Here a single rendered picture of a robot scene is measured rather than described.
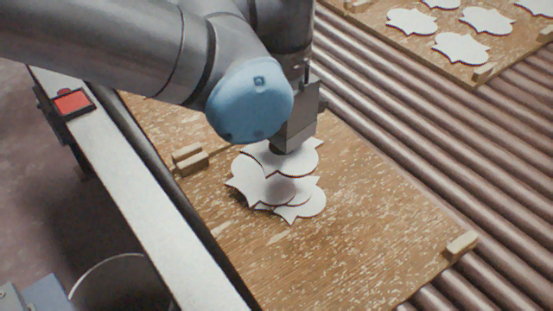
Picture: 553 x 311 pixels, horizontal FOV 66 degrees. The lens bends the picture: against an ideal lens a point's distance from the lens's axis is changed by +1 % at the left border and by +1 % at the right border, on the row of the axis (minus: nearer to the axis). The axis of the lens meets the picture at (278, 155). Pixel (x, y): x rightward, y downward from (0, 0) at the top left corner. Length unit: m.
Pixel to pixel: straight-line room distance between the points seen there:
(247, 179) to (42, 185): 1.60
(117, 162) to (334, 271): 0.47
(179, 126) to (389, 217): 0.45
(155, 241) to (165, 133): 0.24
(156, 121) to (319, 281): 0.47
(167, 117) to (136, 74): 0.60
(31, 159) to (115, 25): 2.10
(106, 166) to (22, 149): 1.60
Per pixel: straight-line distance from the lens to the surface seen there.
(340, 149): 0.82
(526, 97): 1.11
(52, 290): 0.81
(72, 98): 1.04
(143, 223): 0.77
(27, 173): 2.33
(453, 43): 1.17
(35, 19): 0.29
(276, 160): 0.64
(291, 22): 0.49
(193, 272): 0.70
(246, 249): 0.69
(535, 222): 0.85
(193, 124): 0.88
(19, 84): 2.91
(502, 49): 1.21
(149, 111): 0.94
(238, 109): 0.33
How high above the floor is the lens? 1.53
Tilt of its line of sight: 48 degrees down
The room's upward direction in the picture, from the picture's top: straight up
